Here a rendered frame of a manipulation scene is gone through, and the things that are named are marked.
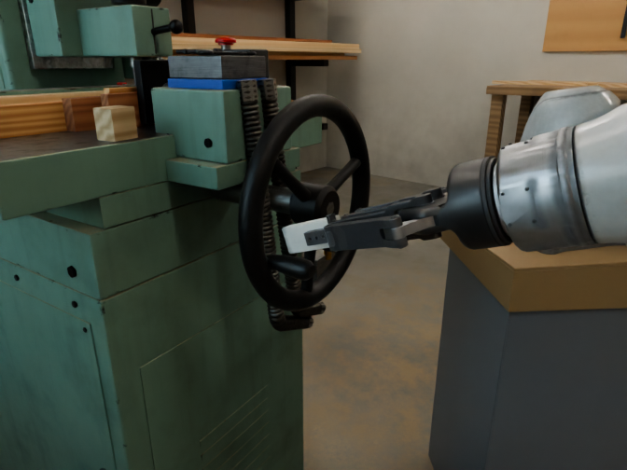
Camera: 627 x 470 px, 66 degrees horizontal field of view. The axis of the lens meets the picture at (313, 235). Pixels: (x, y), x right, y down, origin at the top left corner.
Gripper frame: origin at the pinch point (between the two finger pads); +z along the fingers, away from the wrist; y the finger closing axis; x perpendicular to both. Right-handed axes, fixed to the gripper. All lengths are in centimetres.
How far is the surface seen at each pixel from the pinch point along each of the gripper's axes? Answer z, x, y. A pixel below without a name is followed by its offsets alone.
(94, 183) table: 22.1, -12.4, 8.7
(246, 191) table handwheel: 5.5, -6.4, 2.1
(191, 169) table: 17.2, -11.0, -1.7
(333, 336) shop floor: 80, 58, -98
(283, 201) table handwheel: 10.9, -3.5, -9.8
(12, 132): 35.1, -22.1, 9.5
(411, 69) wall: 126, -58, -350
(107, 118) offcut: 21.6, -19.5, 4.6
